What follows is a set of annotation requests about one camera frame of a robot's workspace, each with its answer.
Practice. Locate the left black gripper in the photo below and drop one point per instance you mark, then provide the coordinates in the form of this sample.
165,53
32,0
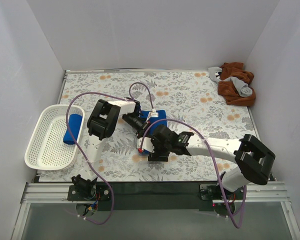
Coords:
142,127

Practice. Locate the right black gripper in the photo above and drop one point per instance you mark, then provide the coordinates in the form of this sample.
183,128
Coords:
157,155

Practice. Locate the blue towel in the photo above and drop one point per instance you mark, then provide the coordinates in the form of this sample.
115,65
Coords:
74,123
162,113

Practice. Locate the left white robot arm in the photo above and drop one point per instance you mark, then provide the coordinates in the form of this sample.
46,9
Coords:
101,125

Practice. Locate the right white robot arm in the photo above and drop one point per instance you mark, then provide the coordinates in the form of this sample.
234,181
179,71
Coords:
254,160

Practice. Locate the floral table mat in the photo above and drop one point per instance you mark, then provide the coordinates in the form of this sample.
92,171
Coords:
190,100

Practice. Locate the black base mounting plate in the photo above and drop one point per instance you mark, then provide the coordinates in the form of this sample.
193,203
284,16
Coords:
151,195

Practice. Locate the grey cloth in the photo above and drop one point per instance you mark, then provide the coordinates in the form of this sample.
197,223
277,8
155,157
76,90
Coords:
240,86

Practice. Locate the white perforated plastic basket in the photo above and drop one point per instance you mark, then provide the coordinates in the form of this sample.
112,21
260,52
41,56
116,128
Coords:
46,150

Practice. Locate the brown towel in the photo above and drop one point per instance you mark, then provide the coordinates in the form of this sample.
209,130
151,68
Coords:
228,91

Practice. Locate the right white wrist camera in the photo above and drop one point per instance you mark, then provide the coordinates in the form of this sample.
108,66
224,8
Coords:
147,146

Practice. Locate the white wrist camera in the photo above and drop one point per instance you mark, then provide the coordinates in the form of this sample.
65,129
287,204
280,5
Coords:
147,146
153,116

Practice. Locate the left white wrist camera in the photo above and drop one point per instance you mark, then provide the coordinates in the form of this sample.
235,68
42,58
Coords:
153,116

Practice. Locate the aluminium frame rail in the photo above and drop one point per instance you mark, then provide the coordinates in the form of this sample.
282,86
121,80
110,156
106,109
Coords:
274,191

